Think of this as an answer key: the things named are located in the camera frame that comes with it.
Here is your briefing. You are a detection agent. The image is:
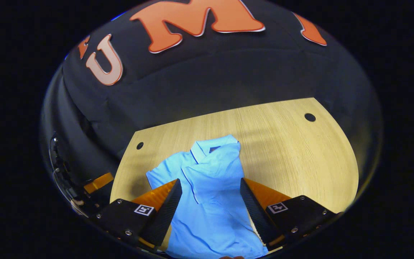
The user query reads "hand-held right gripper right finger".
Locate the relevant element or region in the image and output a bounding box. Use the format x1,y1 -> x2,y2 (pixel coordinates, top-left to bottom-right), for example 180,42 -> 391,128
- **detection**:
240,177 -> 338,251

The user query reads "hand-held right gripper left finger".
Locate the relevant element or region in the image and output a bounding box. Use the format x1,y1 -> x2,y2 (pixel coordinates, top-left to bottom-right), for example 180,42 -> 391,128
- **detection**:
90,178 -> 183,251

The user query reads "light blue T-shirt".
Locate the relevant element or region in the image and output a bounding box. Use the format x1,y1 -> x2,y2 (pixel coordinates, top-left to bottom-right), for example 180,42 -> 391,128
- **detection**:
146,135 -> 269,259

